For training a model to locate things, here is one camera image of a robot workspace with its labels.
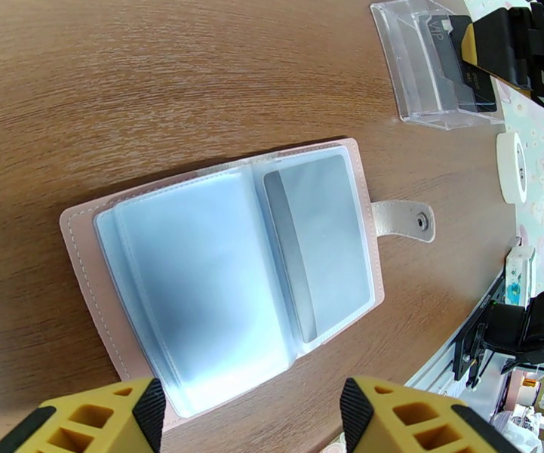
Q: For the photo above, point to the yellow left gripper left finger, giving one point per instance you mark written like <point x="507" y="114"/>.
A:
<point x="102" y="418"/>

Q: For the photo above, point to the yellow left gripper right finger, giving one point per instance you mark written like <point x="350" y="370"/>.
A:
<point x="394" y="418"/>

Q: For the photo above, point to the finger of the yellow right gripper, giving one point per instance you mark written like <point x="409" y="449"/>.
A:
<point x="470" y="46"/>
<point x="498" y="76"/>

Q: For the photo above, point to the black credit card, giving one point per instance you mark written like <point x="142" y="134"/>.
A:
<point x="481" y="95"/>

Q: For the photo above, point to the pink card holder wallet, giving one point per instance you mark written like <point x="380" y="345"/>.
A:
<point x="205" y="277"/>

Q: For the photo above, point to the black VIP card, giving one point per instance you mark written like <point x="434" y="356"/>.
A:
<point x="441" y="74"/>

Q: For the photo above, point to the clear acrylic card box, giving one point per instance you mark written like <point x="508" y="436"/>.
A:
<point x="394" y="50"/>

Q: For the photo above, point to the white masking tape roll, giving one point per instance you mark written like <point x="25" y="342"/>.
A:
<point x="507" y="168"/>

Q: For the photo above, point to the green white printed carton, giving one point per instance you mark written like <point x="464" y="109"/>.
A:
<point x="519" y="277"/>

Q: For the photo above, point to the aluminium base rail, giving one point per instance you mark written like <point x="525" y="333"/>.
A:
<point x="436" y="376"/>

